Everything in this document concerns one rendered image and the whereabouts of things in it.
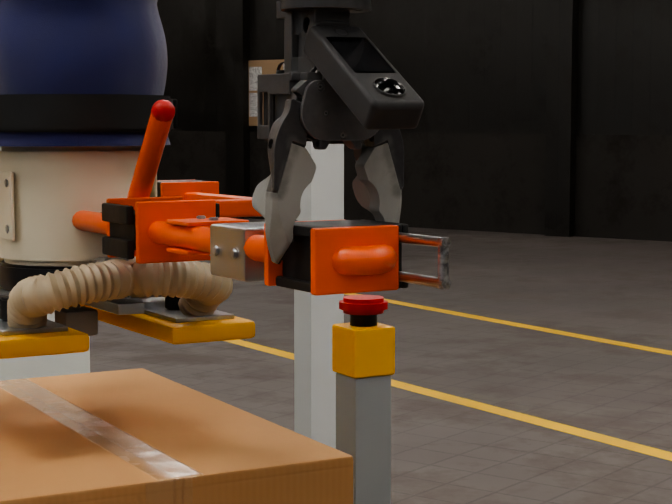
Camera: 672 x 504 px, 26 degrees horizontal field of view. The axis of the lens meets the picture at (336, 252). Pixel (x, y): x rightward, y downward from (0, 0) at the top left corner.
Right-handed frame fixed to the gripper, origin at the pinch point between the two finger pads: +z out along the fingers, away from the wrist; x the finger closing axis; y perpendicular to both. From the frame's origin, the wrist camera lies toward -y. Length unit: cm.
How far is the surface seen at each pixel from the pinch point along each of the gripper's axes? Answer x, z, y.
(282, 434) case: -16, 24, 41
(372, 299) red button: -48, 15, 77
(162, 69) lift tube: -7, -16, 53
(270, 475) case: -8.4, 25.4, 29.1
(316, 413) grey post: -158, 84, 302
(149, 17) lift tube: -5, -21, 52
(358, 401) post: -45, 30, 77
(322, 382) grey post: -160, 74, 303
